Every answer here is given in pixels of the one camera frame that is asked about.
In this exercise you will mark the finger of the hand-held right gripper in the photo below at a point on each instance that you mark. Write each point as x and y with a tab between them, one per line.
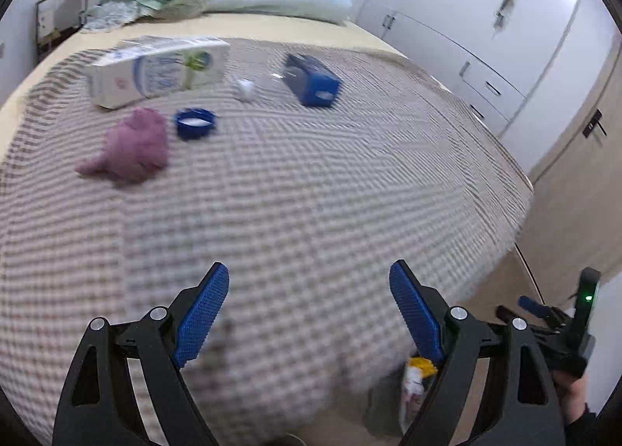
532	305
505	314

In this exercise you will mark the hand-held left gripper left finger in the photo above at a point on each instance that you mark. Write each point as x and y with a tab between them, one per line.
204	314

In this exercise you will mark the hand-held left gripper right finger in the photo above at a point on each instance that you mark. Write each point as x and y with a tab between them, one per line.
415	312

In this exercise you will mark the yellow snack bag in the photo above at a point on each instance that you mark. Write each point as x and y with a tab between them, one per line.
422	364

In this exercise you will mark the translucent trash bag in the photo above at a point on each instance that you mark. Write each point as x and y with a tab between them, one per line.
384	402

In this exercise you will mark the blue round lid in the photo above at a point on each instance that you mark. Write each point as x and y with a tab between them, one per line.
194	134

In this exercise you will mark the purple bag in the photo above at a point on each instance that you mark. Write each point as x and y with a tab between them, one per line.
136	144

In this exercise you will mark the white milk carton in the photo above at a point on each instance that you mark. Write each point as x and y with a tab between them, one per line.
155	71

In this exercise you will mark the blue carton box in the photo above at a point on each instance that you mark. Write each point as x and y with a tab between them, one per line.
311	81

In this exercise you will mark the person's right forearm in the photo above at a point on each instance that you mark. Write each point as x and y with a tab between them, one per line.
580	431

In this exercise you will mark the person's right hand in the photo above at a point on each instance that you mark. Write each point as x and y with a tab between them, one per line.
572	395

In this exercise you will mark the beige door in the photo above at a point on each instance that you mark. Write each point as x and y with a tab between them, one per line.
573	183

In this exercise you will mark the brown checked blanket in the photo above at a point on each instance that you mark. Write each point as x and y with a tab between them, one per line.
291	183

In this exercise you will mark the black metal rack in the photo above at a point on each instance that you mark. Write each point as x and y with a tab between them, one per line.
37	37

